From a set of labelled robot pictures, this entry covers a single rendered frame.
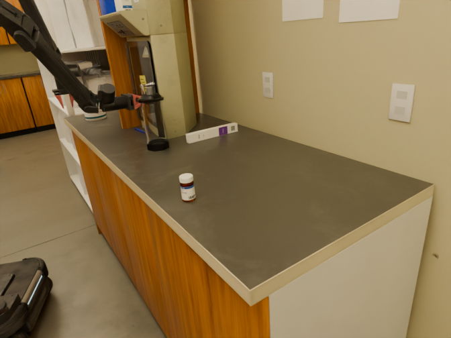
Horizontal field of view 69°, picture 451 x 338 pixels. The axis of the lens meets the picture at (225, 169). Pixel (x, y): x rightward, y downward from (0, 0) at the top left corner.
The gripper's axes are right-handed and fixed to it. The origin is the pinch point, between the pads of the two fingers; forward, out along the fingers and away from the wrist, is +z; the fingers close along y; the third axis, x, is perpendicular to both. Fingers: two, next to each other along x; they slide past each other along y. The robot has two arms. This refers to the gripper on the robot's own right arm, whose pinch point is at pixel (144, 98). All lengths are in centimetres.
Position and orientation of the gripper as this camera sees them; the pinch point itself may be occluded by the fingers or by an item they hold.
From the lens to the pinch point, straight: 161.6
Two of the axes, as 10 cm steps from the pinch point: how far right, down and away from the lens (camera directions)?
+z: 8.2, -2.5, 5.1
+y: -5.7, -2.7, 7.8
